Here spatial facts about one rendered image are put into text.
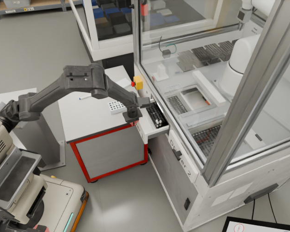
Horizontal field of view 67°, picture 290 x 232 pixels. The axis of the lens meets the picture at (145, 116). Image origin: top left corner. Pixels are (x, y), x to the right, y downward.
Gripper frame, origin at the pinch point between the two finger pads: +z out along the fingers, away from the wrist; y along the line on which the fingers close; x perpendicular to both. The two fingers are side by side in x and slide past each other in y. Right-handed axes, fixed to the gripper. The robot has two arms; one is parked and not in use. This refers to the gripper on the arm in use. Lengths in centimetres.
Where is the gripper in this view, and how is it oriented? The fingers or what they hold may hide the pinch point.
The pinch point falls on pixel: (133, 124)
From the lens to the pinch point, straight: 132.2
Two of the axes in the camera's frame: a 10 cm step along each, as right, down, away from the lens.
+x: -3.7, -7.1, 5.9
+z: 0.0, 6.4, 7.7
